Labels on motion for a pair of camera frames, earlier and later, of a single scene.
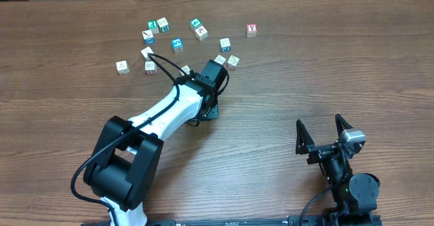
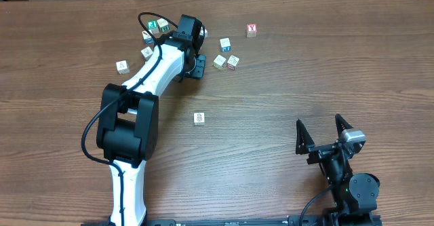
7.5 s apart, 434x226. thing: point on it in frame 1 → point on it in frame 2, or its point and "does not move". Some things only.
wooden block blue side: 148,36 does not move
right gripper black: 306,144 does not move
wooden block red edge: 232,62 does not move
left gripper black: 213,108 → 199,68
